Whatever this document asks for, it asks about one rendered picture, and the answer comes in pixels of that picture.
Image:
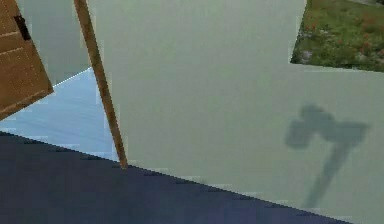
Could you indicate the brown wooden room door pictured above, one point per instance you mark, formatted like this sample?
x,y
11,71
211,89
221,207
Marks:
x,y
20,73

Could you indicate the brown wooden door frame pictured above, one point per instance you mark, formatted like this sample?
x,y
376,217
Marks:
x,y
100,80

